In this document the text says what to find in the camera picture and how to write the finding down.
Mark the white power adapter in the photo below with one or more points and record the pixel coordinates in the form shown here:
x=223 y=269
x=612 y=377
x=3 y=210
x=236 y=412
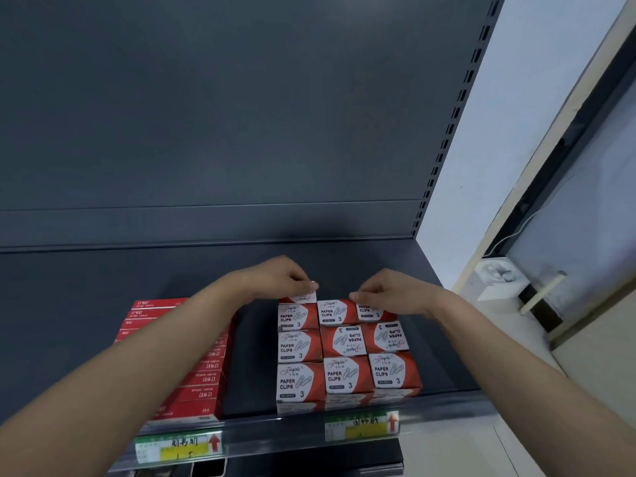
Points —
x=497 y=280

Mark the person's right fingers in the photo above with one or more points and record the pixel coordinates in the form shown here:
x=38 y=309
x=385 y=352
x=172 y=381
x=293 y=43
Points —
x=367 y=293

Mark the person's left forearm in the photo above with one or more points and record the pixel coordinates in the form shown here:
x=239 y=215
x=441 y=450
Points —
x=124 y=377

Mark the person's left hand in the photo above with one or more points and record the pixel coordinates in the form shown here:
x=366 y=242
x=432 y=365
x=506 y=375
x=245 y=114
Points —
x=271 y=278

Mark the person's right hand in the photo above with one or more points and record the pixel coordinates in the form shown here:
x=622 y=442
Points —
x=397 y=293

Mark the clear plastic price rail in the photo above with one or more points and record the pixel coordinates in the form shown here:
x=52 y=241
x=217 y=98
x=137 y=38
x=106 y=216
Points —
x=278 y=432

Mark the green yellow price label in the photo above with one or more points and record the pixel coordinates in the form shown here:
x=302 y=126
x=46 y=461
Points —
x=360 y=426
x=179 y=447

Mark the stack of red staple boxes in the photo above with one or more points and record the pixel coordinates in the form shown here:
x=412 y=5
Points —
x=201 y=380

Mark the person's right forearm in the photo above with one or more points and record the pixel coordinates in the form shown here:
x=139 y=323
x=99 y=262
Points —
x=521 y=387

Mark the person's left fingers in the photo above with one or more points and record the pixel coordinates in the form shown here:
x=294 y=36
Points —
x=300 y=280

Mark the dark grey metal shelf unit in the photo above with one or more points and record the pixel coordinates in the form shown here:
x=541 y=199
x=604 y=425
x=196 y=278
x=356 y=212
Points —
x=223 y=143

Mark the beige wooden stick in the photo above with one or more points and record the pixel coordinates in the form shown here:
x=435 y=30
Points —
x=544 y=292

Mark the stack of paper clip boxes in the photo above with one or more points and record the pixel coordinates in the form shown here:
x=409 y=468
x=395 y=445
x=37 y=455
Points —
x=343 y=357

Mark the red white clip box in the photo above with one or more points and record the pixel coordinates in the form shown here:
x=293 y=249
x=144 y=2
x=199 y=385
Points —
x=372 y=313
x=299 y=298

